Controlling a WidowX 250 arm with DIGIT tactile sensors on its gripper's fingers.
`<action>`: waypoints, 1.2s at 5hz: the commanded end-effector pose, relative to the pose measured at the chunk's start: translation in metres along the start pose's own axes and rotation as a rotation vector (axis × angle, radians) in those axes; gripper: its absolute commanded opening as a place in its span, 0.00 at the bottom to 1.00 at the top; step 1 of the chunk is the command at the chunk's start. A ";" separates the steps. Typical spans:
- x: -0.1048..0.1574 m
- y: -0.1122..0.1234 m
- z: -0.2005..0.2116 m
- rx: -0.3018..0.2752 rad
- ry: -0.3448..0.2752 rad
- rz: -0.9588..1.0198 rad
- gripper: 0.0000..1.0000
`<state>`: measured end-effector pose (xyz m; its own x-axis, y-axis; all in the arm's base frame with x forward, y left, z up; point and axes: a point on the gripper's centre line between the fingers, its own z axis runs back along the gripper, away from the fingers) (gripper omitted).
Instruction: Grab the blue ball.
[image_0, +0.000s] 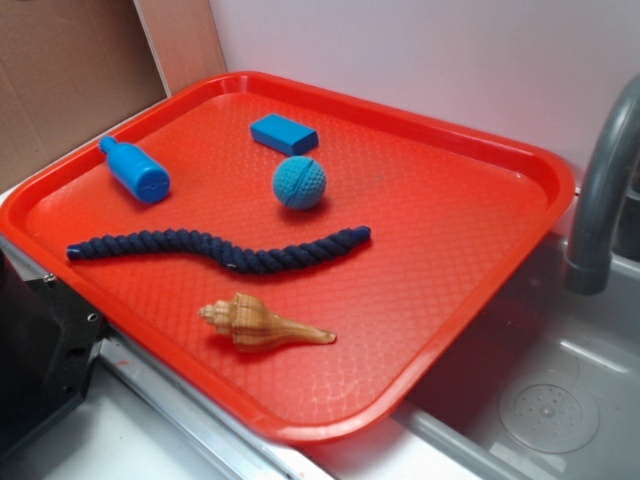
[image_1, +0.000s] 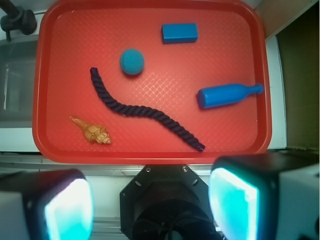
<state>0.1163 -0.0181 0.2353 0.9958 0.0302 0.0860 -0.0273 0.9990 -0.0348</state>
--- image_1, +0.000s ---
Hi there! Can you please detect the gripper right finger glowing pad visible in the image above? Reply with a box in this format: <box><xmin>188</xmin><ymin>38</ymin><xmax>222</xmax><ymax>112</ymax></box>
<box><xmin>208</xmin><ymin>152</ymin><xmax>320</xmax><ymax>240</ymax></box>

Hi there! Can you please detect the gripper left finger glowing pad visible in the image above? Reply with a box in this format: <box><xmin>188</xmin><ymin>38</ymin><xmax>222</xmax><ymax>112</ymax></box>
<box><xmin>0</xmin><ymin>169</ymin><xmax>94</xmax><ymax>240</ymax></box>

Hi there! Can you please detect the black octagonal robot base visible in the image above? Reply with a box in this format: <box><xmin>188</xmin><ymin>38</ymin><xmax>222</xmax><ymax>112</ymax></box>
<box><xmin>119</xmin><ymin>165</ymin><xmax>223</xmax><ymax>240</ymax></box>

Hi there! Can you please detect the blue knitted ball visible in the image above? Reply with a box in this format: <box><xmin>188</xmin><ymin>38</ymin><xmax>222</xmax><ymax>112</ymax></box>
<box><xmin>119</xmin><ymin>48</ymin><xmax>145</xmax><ymax>76</ymax></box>

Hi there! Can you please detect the golden seashell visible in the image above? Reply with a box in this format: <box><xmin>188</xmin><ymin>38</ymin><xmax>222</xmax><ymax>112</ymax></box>
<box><xmin>69</xmin><ymin>116</ymin><xmax>111</xmax><ymax>145</ymax></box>

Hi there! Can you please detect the blue plastic bottle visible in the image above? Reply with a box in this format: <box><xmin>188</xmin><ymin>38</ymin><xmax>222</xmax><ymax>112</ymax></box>
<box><xmin>197</xmin><ymin>83</ymin><xmax>264</xmax><ymax>109</ymax></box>

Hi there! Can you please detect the red plastic tray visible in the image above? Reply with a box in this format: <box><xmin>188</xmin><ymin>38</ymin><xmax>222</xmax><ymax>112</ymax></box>
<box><xmin>32</xmin><ymin>0</ymin><xmax>272</xmax><ymax>165</ymax></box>

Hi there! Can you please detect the clear plastic bin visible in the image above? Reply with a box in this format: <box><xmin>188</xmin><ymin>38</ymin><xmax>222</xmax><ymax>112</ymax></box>
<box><xmin>0</xmin><ymin>40</ymin><xmax>38</xmax><ymax>128</ymax></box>

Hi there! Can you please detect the blue rectangular block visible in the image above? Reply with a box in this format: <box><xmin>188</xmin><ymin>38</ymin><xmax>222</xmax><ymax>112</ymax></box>
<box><xmin>161</xmin><ymin>23</ymin><xmax>199</xmax><ymax>44</ymax></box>

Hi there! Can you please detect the dark purple rope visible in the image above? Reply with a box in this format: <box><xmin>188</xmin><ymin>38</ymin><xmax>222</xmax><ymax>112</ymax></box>
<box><xmin>89</xmin><ymin>66</ymin><xmax>206</xmax><ymax>152</ymax></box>

